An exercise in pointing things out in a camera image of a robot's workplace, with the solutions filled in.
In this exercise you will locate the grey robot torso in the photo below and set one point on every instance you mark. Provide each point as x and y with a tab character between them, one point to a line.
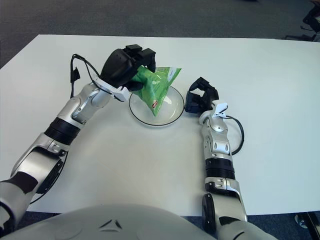
112	222

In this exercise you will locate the green snack bag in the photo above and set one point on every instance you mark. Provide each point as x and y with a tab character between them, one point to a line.
155	87

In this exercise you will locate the black office chair base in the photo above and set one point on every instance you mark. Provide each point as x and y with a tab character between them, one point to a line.
312	21

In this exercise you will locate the chair caster under table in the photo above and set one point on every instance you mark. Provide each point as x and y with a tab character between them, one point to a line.
306	220

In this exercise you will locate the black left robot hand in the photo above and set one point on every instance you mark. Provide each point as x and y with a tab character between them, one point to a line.
117	67

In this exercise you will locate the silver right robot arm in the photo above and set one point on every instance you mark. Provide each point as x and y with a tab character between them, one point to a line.
220	152

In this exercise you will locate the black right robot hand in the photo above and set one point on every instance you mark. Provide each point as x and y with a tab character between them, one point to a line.
208	96

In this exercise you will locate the white plate with black rim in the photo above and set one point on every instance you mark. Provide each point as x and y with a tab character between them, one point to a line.
172	110

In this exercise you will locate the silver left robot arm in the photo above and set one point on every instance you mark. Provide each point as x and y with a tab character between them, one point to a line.
75	112

